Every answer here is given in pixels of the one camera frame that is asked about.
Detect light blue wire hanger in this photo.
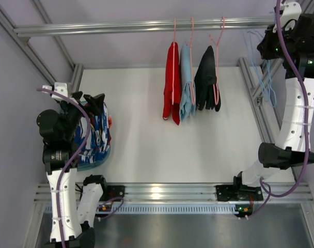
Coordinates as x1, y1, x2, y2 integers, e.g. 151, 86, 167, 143
242, 30, 268, 101

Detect blue patterned trousers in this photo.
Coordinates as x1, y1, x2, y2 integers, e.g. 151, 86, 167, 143
74, 102, 113, 166

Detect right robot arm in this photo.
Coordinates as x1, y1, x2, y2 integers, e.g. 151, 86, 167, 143
233, 10, 314, 200

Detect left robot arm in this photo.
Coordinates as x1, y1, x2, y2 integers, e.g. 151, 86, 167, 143
36, 91, 111, 247

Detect empty blue hanger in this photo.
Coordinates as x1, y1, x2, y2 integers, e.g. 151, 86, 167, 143
260, 60, 277, 108

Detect red trousers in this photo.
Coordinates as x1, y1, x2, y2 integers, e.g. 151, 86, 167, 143
162, 43, 182, 125

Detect black trousers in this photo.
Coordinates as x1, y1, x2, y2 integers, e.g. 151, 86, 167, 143
194, 45, 221, 112

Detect light blue trousers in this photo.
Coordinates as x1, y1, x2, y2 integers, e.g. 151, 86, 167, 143
179, 44, 196, 122

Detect red white garment in basket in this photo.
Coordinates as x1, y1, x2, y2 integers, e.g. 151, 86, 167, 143
108, 115, 112, 128

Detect teal plastic basket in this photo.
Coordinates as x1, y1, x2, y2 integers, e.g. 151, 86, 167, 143
75, 102, 113, 172

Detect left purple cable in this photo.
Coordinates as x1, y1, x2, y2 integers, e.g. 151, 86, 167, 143
37, 87, 124, 248

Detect left aluminium frame strut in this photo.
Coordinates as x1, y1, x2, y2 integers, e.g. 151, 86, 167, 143
0, 4, 84, 91

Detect aluminium frame strut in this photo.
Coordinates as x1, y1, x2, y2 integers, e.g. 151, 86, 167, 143
0, 4, 84, 91
239, 1, 314, 179

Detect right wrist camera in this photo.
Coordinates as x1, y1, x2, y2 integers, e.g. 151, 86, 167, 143
272, 1, 302, 34

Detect right aluminium frame strut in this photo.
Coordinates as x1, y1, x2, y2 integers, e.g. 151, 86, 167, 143
239, 1, 314, 179

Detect aluminium hanging rail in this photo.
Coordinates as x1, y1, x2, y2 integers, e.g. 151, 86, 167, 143
14, 15, 274, 38

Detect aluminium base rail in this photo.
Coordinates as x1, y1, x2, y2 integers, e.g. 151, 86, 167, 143
34, 182, 312, 205

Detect slotted cable duct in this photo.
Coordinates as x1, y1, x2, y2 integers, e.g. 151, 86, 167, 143
43, 203, 253, 215

